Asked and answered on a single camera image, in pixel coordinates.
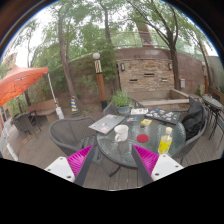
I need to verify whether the black round side table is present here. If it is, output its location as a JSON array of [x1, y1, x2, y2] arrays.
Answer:
[[201, 94, 224, 141]]

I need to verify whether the black laptop with stickers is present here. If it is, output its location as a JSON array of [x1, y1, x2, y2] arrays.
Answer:
[[145, 107, 182, 126]]

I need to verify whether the dark wicker chair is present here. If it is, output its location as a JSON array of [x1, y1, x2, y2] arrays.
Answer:
[[11, 111, 43, 139]]

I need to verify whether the green plant in teal pot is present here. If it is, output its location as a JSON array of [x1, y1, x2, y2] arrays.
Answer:
[[111, 89, 133, 117]]

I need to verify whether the flat round red coaster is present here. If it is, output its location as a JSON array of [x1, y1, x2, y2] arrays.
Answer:
[[136, 133, 150, 144]]

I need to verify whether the white ceramic mug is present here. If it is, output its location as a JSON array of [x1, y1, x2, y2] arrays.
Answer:
[[114, 124, 130, 143]]

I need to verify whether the grey wicker armchair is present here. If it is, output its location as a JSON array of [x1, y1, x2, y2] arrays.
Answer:
[[48, 115, 101, 158]]

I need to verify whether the wooden striped lamp post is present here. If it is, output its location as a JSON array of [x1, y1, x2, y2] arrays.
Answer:
[[92, 52, 108, 111]]

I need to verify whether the white printed booklet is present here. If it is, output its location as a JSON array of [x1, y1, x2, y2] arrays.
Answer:
[[130, 107, 150, 116]]

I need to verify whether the small yellow card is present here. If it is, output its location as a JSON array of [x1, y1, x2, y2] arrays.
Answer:
[[140, 118, 153, 127]]

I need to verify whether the blue yellow striped bollard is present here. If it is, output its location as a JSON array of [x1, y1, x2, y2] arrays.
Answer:
[[69, 95, 80, 113]]

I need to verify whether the orange patio umbrella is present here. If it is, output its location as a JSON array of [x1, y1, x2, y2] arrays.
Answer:
[[0, 64, 65, 120]]

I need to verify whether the silver laptop with stickers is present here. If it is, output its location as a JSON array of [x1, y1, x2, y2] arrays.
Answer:
[[88, 113, 126, 135]]

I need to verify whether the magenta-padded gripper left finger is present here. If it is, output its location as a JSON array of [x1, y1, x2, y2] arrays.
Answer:
[[44, 143, 98, 188]]

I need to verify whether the grey chair holding jacket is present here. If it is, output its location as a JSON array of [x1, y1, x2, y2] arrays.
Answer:
[[173, 95, 209, 164]]

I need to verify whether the yellow-labelled clear drink bottle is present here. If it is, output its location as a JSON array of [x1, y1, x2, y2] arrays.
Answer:
[[157, 126, 174, 155]]

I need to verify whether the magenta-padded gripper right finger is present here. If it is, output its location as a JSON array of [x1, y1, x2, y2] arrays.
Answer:
[[130, 143, 185, 187]]

